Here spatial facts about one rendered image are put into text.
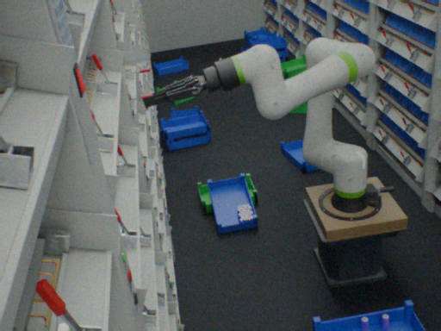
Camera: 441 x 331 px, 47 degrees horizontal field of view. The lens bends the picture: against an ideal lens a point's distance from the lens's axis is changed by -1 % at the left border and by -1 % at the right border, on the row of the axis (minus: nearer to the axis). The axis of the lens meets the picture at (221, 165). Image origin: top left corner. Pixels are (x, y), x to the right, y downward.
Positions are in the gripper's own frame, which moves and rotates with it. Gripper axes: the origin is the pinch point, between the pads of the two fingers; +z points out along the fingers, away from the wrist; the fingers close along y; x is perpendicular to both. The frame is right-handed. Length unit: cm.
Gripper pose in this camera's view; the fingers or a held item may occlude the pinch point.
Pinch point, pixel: (154, 98)
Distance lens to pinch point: 158.4
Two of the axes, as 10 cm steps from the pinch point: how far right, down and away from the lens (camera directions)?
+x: -2.8, -8.2, -4.9
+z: -9.5, 3.2, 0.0
